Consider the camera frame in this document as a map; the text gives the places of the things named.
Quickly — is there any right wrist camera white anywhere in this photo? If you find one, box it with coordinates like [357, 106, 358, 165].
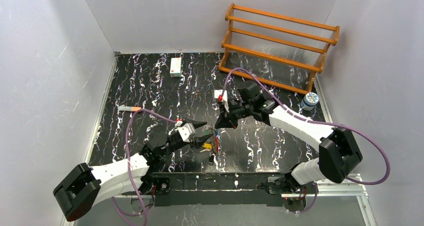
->
[213, 89, 230, 113]

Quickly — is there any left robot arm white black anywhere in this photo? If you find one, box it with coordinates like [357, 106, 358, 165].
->
[53, 118, 212, 222]

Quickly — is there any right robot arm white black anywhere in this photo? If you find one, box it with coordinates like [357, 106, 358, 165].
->
[214, 81, 363, 187]

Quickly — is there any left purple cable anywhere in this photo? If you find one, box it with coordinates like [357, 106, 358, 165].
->
[110, 107, 181, 226]

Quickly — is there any yellow key tag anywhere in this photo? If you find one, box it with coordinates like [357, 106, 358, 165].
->
[202, 143, 213, 150]

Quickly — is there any aluminium frame rail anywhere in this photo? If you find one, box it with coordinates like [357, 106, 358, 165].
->
[61, 173, 379, 226]

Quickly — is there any white blue round jar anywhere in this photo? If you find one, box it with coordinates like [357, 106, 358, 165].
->
[300, 92, 319, 111]

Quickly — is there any orange grey marker pen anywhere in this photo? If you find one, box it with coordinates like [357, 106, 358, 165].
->
[118, 105, 142, 112]

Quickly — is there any orange wooden shelf rack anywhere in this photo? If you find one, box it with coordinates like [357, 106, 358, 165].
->
[218, 3, 341, 94]

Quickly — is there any steel key organizer red handle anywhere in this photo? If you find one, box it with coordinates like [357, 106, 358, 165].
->
[200, 124, 220, 166]

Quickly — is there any white red small box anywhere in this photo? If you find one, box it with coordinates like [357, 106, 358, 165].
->
[169, 57, 182, 78]

